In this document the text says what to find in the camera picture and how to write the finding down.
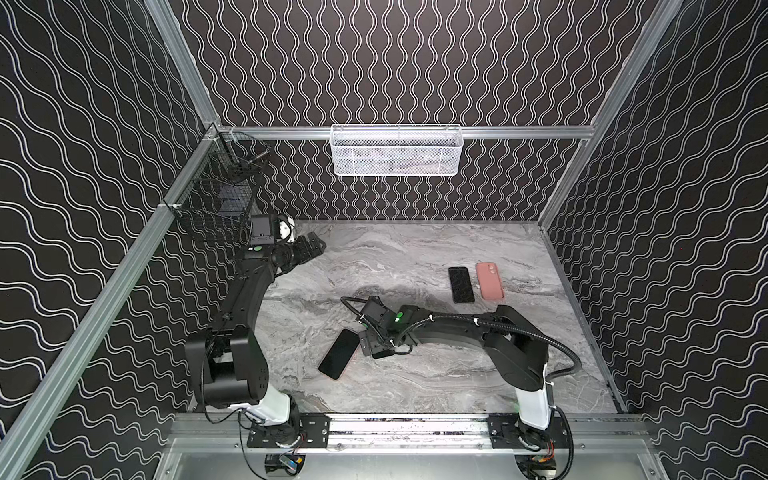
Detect black smartphone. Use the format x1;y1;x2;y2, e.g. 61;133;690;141
448;267;475;304

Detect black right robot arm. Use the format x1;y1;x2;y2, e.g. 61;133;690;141
341;296;582;451

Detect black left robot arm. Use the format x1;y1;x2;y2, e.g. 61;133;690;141
184;214;326;447

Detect black phone pink case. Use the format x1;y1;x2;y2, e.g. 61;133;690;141
318;329;360;380

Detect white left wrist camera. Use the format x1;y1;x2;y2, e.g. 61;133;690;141
276;215;296;243

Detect black wire basket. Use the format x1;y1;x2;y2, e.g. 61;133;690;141
171;131;272;244

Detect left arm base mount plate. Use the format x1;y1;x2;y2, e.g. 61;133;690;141
246;413;331;449

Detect white wire basket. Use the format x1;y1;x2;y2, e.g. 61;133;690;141
329;124;464;177

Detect black corrugated cable conduit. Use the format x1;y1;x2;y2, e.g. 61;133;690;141
419;314;584;382

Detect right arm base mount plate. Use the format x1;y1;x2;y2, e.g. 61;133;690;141
487;414;572;453

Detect aluminium front rail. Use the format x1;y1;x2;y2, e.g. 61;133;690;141
166;413;650;454

